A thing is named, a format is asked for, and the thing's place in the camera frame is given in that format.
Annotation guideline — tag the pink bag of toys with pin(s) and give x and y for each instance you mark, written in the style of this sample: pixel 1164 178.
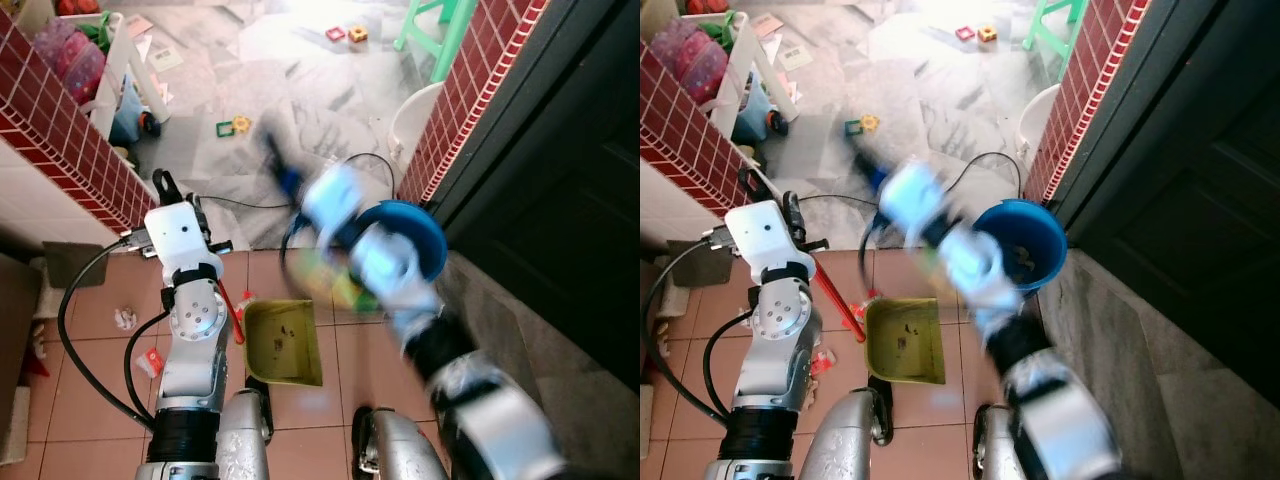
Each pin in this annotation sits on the pink bag of toys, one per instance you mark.
pixel 695 60
pixel 70 60

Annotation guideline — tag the red white wrapper scrap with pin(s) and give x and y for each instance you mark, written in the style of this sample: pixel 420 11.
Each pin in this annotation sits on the red white wrapper scrap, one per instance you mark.
pixel 824 362
pixel 150 363

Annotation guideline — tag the white crumpled paper scrap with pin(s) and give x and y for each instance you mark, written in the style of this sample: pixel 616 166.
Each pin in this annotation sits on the white crumpled paper scrap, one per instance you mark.
pixel 662 329
pixel 125 319

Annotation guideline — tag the white toy shelf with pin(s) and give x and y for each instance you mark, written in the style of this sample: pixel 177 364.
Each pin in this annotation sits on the white toy shelf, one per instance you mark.
pixel 120 60
pixel 742 60

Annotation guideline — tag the blue plastic bucket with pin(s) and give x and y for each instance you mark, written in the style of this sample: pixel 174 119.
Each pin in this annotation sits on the blue plastic bucket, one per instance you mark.
pixel 1035 245
pixel 425 235

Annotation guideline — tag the green toy block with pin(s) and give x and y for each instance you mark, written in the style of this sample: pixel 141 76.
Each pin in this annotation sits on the green toy block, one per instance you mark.
pixel 853 128
pixel 224 129

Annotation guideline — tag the silver robot leg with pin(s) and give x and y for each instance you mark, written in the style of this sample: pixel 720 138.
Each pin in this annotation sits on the silver robot leg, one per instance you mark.
pixel 400 450
pixel 243 440
pixel 845 440
pixel 1000 450

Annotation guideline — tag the pink paper sheet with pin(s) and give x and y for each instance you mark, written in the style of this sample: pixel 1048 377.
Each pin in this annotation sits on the pink paper sheet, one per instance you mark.
pixel 139 26
pixel 767 25

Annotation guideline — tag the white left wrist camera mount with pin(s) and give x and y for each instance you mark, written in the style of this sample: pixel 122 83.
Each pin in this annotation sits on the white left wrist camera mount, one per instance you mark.
pixel 178 235
pixel 760 235

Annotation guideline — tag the dark door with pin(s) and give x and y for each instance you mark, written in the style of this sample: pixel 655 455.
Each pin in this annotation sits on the dark door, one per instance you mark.
pixel 560 150
pixel 1190 170

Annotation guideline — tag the white paper sheet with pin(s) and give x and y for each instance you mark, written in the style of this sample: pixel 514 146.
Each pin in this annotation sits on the white paper sheet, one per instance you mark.
pixel 796 57
pixel 167 57

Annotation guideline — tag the red toy block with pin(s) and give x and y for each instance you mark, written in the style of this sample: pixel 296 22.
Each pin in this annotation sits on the red toy block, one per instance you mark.
pixel 965 34
pixel 335 34

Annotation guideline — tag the silver right robot leg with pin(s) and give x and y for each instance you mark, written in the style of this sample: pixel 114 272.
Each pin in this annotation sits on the silver right robot leg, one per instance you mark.
pixel 1000 450
pixel 400 450

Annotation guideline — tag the green plastic stool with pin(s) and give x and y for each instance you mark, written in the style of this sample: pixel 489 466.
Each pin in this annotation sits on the green plastic stool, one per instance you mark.
pixel 1050 25
pixel 437 35

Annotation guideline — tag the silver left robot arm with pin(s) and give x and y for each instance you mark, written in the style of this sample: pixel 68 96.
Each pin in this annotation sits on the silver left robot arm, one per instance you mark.
pixel 775 350
pixel 193 350

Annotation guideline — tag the grey floor plate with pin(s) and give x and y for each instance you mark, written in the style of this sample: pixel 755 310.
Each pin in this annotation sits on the grey floor plate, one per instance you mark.
pixel 690 263

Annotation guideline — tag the yellow green plastic wrapper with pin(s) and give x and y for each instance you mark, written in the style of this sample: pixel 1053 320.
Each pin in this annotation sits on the yellow green plastic wrapper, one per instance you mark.
pixel 330 285

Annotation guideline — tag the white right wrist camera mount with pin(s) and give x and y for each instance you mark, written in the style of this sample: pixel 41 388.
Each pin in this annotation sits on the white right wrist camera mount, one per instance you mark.
pixel 912 198
pixel 333 198

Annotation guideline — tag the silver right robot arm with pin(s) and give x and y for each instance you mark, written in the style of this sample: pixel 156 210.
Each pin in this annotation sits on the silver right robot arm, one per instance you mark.
pixel 1050 400
pixel 480 390

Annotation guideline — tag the white plastic bin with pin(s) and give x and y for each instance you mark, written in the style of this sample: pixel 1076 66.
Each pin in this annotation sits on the white plastic bin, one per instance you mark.
pixel 412 125

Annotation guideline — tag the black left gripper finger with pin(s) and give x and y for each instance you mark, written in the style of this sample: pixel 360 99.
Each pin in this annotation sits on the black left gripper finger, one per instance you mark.
pixel 166 186
pixel 202 210
pixel 795 206
pixel 754 184

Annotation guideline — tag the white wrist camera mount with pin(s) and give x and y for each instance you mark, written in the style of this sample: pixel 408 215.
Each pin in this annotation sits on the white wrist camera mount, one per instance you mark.
pixel 760 235
pixel 178 235
pixel 333 198
pixel 912 198

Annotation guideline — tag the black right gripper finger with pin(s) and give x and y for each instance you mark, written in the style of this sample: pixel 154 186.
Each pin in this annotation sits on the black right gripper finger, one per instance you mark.
pixel 272 150
pixel 862 150

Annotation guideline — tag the yellow-green dustpan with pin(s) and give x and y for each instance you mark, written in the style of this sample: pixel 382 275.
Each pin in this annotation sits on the yellow-green dustpan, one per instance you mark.
pixel 283 345
pixel 905 345

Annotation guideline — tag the yellow toy block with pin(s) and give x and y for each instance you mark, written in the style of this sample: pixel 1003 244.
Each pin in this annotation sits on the yellow toy block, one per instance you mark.
pixel 988 34
pixel 358 34

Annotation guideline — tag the blue toy car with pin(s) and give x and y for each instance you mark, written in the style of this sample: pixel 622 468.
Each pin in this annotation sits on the blue toy car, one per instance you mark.
pixel 758 112
pixel 130 115

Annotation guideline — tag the silver left robot leg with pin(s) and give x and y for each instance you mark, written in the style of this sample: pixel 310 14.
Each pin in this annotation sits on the silver left robot leg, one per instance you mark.
pixel 845 440
pixel 243 440

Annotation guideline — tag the yellow toy gear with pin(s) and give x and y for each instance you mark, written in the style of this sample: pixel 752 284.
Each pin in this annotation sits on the yellow toy gear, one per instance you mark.
pixel 870 122
pixel 242 124

